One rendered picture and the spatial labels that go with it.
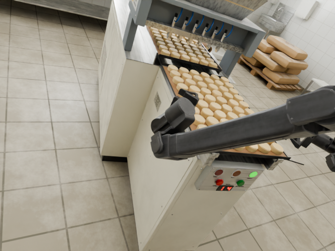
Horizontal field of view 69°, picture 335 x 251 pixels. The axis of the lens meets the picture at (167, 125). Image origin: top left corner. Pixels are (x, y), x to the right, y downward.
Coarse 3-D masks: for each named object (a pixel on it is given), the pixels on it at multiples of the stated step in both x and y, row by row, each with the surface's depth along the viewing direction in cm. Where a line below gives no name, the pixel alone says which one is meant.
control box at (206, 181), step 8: (216, 160) 89; (208, 168) 87; (216, 168) 87; (224, 168) 88; (232, 168) 89; (240, 168) 90; (248, 168) 92; (256, 168) 93; (200, 176) 92; (208, 176) 89; (216, 176) 90; (224, 176) 91; (232, 176) 92; (240, 176) 94; (248, 176) 95; (256, 176) 96; (200, 184) 91; (208, 184) 92; (224, 184) 95; (232, 184) 96; (248, 184) 99
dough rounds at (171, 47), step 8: (152, 32) 153; (160, 32) 159; (160, 40) 144; (168, 40) 149; (176, 40) 155; (184, 40) 161; (192, 40) 170; (160, 48) 136; (168, 48) 143; (176, 48) 146; (184, 48) 152; (192, 48) 154; (200, 48) 160; (176, 56) 134; (184, 56) 137; (192, 56) 143; (200, 56) 147; (208, 56) 152; (208, 64) 147; (216, 64) 146
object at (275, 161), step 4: (200, 68) 154; (204, 68) 150; (208, 72) 145; (212, 72) 140; (216, 72) 142; (264, 160) 97; (268, 160) 95; (272, 160) 93; (276, 160) 91; (280, 160) 91; (264, 164) 96; (268, 164) 95; (272, 164) 93; (276, 164) 94; (268, 168) 94; (272, 168) 95
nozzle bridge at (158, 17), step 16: (144, 0) 112; (160, 0) 122; (176, 0) 116; (144, 16) 117; (160, 16) 127; (208, 16) 124; (224, 16) 128; (128, 32) 131; (176, 32) 129; (208, 32) 138; (240, 32) 143; (256, 32) 135; (128, 48) 136; (240, 48) 144; (256, 48) 142; (224, 64) 164
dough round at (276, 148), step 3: (273, 144) 95; (276, 144) 96; (273, 147) 93; (276, 147) 94; (279, 147) 95; (282, 147) 95; (273, 150) 94; (276, 150) 93; (279, 150) 93; (282, 150) 94; (276, 153) 93; (279, 153) 93
